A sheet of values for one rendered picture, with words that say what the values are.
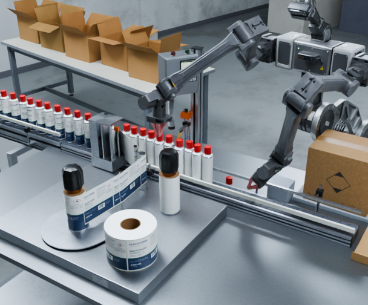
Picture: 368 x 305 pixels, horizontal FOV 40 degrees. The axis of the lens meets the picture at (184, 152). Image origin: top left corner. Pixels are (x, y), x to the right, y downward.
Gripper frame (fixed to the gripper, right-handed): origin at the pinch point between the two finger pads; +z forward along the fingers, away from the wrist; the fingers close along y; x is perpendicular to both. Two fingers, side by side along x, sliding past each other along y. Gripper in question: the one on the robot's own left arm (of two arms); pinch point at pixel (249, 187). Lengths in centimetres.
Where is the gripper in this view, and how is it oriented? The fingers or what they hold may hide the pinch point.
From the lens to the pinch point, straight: 235.3
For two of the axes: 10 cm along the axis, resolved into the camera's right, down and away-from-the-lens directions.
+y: -5.2, 3.9, -7.6
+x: 6.6, 7.5, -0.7
